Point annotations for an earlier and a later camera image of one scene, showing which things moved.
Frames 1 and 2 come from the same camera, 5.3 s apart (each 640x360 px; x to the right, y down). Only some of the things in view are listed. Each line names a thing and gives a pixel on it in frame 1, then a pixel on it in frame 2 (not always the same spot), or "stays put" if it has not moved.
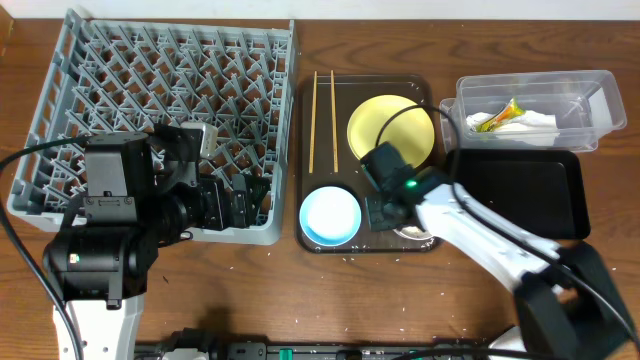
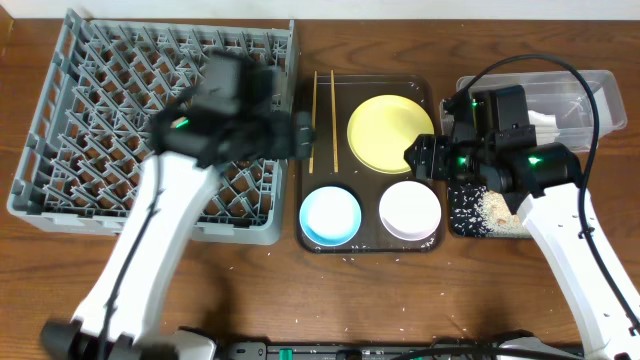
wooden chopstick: [334, 122] stays put
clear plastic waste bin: [557, 110] stays put
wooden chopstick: [313, 122] stays put
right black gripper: [377, 223] to [431, 158]
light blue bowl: [330, 216] stays put
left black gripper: [239, 200] to [302, 142]
